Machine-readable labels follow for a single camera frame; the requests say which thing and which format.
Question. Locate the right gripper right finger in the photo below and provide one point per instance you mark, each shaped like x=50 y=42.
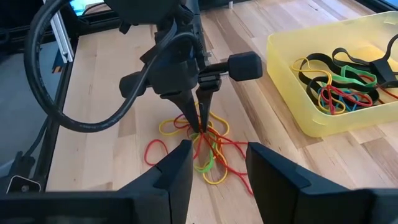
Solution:
x=270 y=180

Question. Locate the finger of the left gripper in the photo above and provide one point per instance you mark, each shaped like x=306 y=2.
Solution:
x=185 y=105
x=206 y=93

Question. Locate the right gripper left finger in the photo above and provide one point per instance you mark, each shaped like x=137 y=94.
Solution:
x=177 y=174

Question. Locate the dark red rubber band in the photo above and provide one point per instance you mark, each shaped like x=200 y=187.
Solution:
x=174 y=122

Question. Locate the green rubber band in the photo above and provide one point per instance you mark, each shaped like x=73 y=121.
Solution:
x=205 y=169
x=373 y=81

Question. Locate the yellow rubber band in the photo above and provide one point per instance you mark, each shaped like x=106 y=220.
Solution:
x=160 y=128
x=214 y=182
x=227 y=126
x=308 y=70

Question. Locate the blue rubber band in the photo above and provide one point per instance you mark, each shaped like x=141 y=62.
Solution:
x=342 y=104

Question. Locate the wide black rubber band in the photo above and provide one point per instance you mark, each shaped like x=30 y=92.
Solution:
x=314 y=56
x=384 y=71

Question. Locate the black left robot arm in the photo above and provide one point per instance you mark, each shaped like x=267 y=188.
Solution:
x=140 y=11

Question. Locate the yellow translucent plastic bin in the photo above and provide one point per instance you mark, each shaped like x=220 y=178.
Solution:
x=295 y=102

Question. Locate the silver aluminium bar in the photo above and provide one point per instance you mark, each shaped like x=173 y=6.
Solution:
x=62 y=37

